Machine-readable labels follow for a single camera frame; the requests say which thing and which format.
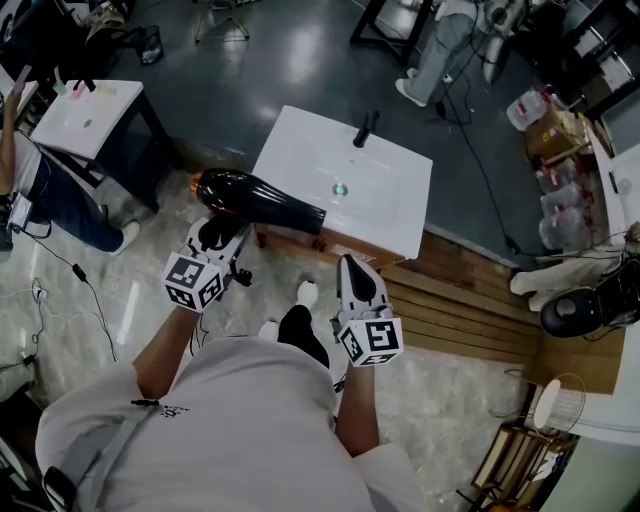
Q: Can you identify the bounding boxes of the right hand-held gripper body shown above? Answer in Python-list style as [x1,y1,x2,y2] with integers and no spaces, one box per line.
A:
[330,308,404,369]

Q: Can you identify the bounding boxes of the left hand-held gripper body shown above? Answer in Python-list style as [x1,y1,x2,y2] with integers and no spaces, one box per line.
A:
[160,242,254,315]

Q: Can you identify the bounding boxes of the black hair dryer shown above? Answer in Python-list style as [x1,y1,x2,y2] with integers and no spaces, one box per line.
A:
[189,168,328,249]

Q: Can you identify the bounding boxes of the white washbasin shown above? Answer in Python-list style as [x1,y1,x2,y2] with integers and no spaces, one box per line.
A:
[252,104,434,260]

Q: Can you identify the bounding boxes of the person's left forearm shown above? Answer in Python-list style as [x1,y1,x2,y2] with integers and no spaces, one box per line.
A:
[132,304,211,401]

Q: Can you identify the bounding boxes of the person's right forearm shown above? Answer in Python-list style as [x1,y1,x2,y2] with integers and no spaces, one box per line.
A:
[334,364,382,457]

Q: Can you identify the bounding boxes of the person's right white shoe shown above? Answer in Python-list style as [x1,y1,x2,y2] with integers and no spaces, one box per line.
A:
[294,280,320,309]

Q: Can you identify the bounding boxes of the wooden vanity cabinet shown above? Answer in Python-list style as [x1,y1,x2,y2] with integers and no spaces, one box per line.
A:
[254,223,407,272]

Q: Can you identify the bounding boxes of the person's black trousers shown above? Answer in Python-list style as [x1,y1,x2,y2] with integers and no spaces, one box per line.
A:
[276,304,331,371]

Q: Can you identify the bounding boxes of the wooden slat platform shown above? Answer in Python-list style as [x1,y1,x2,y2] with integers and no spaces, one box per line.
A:
[379,229,544,364]

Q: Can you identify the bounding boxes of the person's white shirt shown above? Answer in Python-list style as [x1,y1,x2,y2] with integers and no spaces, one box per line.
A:
[34,335,426,512]

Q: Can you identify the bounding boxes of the white rectangular sink top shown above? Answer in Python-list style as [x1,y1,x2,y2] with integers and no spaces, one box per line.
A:
[30,79,145,161]

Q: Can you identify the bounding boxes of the small black screen device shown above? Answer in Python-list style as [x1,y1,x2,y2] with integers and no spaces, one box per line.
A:
[7,192,34,231]

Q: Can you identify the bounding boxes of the white round disc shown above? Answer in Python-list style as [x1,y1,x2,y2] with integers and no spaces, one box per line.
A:
[532,378,562,429]

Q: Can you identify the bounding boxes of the brown cardboard mat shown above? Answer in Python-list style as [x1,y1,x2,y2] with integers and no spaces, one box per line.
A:
[524,324,629,396]

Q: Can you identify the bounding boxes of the black mesh wastebasket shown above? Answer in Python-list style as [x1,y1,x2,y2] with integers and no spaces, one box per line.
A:
[140,25,165,66]

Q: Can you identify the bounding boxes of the clear large water bottle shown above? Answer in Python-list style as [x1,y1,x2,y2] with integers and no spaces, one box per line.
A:
[538,212,609,251]
[539,187,596,221]
[537,159,584,194]

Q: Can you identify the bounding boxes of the white jug red label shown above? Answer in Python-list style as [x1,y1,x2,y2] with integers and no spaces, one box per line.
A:
[506,89,549,132]

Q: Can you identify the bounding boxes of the brown cardboard box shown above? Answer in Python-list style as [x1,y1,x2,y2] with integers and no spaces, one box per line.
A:
[524,107,594,164]

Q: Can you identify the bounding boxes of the white rounded cabinet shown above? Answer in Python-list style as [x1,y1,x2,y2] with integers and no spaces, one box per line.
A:
[569,319,640,446]

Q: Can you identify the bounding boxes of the black high table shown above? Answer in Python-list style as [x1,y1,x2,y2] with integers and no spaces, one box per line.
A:
[349,0,434,66]

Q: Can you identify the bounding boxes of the white long panel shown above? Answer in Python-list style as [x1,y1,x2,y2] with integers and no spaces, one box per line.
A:
[592,119,640,236]

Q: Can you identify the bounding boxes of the black cable with adapter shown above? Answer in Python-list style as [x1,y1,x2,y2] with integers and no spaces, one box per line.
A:
[19,229,119,361]

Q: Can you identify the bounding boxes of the long black floor cable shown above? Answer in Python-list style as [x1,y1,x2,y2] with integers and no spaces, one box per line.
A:
[434,74,626,261]

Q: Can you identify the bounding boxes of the gold frame shelf rack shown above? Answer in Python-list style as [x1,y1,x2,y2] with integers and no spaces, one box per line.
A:
[472,424,581,509]

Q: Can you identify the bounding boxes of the white ceramic pedestal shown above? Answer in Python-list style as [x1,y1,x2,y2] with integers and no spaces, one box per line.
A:
[509,244,629,312]

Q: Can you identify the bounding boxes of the grey shoulder strap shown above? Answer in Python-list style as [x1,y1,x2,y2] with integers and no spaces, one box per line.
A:
[42,399,161,511]

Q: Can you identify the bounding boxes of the gold wire side table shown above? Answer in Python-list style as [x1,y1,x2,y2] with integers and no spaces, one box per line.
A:
[192,0,251,44]

